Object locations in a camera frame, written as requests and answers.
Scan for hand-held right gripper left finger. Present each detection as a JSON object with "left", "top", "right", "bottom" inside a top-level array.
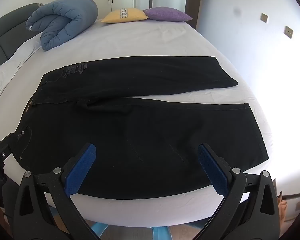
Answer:
[{"left": 11, "top": 143, "right": 102, "bottom": 240}]

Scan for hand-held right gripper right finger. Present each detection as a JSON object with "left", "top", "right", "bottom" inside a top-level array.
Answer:
[{"left": 194, "top": 143, "right": 282, "bottom": 240}]

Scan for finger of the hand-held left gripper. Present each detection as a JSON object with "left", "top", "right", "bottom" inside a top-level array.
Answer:
[{"left": 0, "top": 132, "right": 17, "bottom": 168}]

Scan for black pants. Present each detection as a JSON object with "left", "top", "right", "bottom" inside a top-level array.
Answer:
[{"left": 14, "top": 56, "right": 269, "bottom": 200}]

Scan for white pillow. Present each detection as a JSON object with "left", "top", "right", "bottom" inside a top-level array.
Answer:
[{"left": 0, "top": 34, "right": 43, "bottom": 113}]

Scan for light blue plastic stool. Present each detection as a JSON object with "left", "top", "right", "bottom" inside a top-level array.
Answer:
[{"left": 84, "top": 221, "right": 170, "bottom": 240}]

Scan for grey padded headboard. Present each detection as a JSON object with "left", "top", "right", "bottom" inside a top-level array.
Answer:
[{"left": 0, "top": 3, "right": 43, "bottom": 77}]

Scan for rolled blue duvet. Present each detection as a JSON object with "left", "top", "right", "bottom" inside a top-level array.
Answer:
[{"left": 26, "top": 0, "right": 99, "bottom": 52}]

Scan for yellow pillow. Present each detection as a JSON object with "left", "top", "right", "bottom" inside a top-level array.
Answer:
[{"left": 100, "top": 7, "right": 149, "bottom": 24}]

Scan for purple pillow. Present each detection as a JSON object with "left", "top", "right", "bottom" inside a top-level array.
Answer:
[{"left": 142, "top": 7, "right": 193, "bottom": 22}]

